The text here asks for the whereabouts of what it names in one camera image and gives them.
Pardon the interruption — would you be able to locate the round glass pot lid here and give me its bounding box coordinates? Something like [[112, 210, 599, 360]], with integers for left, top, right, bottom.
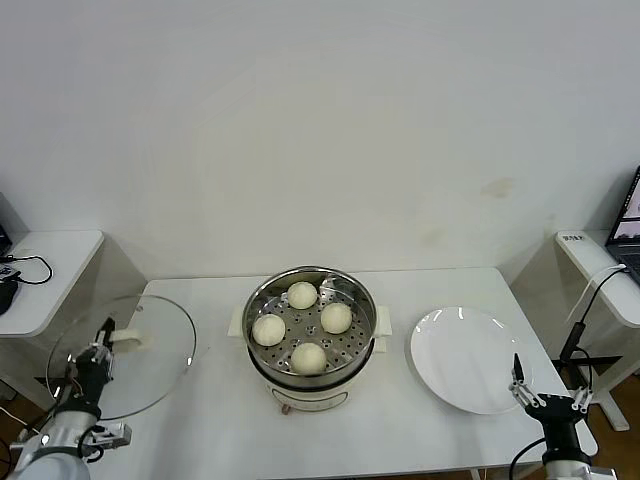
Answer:
[[45, 293, 198, 421]]

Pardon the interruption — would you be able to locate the white floor cable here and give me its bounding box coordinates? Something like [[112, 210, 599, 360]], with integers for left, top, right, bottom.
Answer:
[[0, 404, 31, 429]]

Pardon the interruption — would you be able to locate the white side table with label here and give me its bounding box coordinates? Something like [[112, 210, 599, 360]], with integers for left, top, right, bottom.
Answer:
[[508, 228, 640, 434]]

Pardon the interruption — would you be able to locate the black monitor edge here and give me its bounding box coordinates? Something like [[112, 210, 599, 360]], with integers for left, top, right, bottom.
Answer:
[[0, 192, 15, 254]]

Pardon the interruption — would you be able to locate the stainless steel steamer basket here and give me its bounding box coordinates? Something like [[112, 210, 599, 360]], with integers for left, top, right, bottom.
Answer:
[[228, 264, 394, 389]]

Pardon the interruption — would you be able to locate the black cable with adapter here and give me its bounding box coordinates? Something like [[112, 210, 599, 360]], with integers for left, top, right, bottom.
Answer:
[[558, 267, 627, 416]]

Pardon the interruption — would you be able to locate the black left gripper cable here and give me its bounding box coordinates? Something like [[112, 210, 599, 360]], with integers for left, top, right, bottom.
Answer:
[[73, 428, 107, 465]]

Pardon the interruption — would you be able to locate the white steamed baozi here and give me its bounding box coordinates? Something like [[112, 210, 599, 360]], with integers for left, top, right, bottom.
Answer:
[[287, 281, 320, 310], [290, 342, 328, 376], [319, 302, 354, 335], [251, 314, 287, 348]]

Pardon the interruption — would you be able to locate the black rounded desk device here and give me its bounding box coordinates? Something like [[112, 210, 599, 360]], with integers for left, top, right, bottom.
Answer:
[[0, 280, 21, 317]]

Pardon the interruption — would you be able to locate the open black laptop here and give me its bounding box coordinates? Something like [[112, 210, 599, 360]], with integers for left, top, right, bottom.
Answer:
[[604, 164, 640, 281]]

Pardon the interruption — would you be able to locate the white flat cable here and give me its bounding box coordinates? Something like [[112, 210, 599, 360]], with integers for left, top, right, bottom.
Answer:
[[566, 263, 627, 324]]

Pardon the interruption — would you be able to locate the cream electric cooker pot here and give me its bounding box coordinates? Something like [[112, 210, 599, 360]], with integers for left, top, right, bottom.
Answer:
[[244, 334, 392, 416]]

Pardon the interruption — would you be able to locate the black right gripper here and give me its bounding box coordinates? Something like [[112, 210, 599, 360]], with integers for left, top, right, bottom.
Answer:
[[507, 352, 594, 451]]

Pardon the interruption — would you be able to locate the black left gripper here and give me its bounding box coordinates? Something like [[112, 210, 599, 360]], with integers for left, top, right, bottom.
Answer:
[[65, 317, 117, 401]]

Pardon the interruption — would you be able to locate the round white plate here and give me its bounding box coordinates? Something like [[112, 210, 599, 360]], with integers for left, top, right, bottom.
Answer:
[[409, 305, 535, 415]]

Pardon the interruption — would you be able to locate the thin black looped cable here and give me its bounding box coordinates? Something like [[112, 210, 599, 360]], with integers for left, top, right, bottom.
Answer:
[[0, 254, 54, 287]]

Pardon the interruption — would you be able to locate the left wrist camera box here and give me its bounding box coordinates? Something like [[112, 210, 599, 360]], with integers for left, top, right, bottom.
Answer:
[[92, 421, 133, 450]]

